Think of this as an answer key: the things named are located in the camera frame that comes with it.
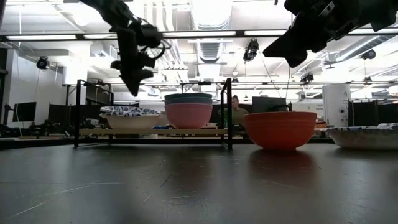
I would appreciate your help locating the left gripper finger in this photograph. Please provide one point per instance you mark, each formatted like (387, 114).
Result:
(133, 82)

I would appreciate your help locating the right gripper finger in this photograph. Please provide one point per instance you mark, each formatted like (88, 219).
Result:
(297, 60)
(298, 37)

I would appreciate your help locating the teal plastic bowl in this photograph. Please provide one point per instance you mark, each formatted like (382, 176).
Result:
(188, 96)

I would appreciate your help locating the blue plastic bowl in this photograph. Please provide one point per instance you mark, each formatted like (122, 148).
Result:
(188, 101)

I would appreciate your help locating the pink plastic bowl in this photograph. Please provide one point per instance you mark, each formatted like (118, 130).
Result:
(188, 116)

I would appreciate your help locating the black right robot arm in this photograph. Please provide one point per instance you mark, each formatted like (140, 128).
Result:
(385, 12)

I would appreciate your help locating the small black ceiling device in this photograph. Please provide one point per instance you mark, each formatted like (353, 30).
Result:
(307, 77)

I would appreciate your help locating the black ceiling mounted device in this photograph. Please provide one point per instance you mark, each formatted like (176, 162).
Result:
(251, 49)

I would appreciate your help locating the black ceiling spotlight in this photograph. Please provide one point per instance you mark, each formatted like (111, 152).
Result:
(42, 62)
(369, 54)

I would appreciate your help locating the dark computer monitor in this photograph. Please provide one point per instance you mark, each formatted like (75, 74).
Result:
(267, 104)
(24, 112)

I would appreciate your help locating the white cylindrical appliance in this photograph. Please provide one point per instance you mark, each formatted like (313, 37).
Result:
(335, 102)

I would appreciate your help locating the red plastic bowl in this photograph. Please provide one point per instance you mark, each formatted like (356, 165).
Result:
(280, 130)

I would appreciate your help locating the person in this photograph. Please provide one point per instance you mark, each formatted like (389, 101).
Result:
(237, 115)

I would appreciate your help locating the black partition screen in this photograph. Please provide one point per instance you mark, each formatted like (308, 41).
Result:
(373, 113)

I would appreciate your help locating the black table mat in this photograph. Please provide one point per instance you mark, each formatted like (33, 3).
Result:
(217, 193)

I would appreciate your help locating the black horizontal frame rail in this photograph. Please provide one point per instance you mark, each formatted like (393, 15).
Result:
(280, 83)

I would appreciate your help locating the wooden shelf black frame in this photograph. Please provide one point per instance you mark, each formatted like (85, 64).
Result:
(155, 131)

